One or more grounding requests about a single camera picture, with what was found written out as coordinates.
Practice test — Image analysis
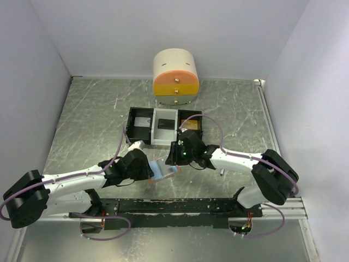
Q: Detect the gold card in tray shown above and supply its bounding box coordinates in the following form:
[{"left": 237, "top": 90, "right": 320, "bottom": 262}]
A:
[{"left": 179, "top": 119, "right": 202, "bottom": 131}]

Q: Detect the orange leather card holder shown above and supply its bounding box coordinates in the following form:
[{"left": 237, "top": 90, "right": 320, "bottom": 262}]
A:
[{"left": 148, "top": 156, "right": 181, "bottom": 183}]

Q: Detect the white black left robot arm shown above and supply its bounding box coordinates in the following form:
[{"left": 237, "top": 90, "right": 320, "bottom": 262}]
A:
[{"left": 1, "top": 149, "right": 154, "bottom": 229}]

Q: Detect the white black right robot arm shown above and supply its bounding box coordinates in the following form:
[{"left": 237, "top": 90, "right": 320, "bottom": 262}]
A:
[{"left": 165, "top": 130, "right": 299, "bottom": 217}]

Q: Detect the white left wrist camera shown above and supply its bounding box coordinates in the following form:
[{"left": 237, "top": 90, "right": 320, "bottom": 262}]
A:
[{"left": 128, "top": 140, "right": 145, "bottom": 152}]

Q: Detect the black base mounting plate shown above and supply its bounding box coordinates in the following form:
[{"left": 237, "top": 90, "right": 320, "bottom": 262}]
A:
[{"left": 68, "top": 198, "right": 264, "bottom": 230}]

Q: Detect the black card in tray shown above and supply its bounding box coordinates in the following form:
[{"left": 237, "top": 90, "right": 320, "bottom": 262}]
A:
[{"left": 157, "top": 118, "right": 175, "bottom": 130}]

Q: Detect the white card in tray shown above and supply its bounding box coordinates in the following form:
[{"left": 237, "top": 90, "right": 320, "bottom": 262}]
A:
[{"left": 134, "top": 117, "right": 151, "bottom": 128}]

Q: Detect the round cream drawer cabinet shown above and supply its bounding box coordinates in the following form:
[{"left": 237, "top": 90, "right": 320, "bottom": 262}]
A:
[{"left": 153, "top": 48, "right": 200, "bottom": 105}]

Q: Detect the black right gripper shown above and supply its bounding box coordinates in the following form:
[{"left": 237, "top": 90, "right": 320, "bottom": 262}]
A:
[{"left": 165, "top": 141, "right": 196, "bottom": 166}]

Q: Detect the three-compartment black white tray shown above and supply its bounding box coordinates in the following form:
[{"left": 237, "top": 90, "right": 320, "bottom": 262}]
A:
[{"left": 125, "top": 107, "right": 203, "bottom": 146}]

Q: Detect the aluminium rail front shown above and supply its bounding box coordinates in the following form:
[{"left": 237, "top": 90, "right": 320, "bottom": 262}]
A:
[{"left": 37, "top": 198, "right": 308, "bottom": 222}]

